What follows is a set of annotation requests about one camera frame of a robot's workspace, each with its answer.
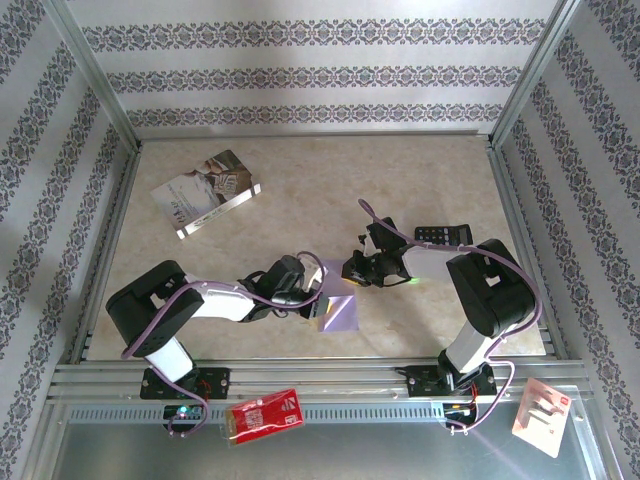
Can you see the red packet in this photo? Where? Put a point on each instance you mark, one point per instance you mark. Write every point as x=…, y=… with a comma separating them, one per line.
x=265, y=417

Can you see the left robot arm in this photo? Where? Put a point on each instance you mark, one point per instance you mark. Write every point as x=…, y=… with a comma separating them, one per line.
x=150, y=295

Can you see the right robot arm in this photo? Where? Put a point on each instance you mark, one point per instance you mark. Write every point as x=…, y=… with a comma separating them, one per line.
x=492, y=295

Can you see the pink blister package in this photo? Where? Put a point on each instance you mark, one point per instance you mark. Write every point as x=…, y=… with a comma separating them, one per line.
x=542, y=417

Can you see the aluminium side rail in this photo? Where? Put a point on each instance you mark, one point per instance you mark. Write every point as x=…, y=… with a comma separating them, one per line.
x=520, y=225
x=107, y=250

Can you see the black calculator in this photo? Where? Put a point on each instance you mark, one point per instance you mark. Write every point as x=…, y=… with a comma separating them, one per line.
x=442, y=234

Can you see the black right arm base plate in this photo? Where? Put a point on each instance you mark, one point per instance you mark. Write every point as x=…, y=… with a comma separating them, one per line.
x=420, y=382

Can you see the white photo-cover book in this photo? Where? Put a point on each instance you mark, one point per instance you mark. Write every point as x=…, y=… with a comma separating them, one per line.
x=205, y=192

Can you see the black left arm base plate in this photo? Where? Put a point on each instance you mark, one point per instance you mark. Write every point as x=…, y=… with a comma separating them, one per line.
x=215, y=382

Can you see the aluminium frame post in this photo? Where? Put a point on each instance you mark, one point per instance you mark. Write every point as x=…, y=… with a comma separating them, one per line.
x=92, y=75
x=532, y=75

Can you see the grey metal sheet panel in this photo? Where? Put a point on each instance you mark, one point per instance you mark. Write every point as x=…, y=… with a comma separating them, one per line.
x=350, y=455

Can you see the aluminium rear rail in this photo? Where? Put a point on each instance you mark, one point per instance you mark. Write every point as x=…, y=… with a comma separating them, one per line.
x=310, y=134

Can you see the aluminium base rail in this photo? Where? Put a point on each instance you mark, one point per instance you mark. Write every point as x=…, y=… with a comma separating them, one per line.
x=325, y=375

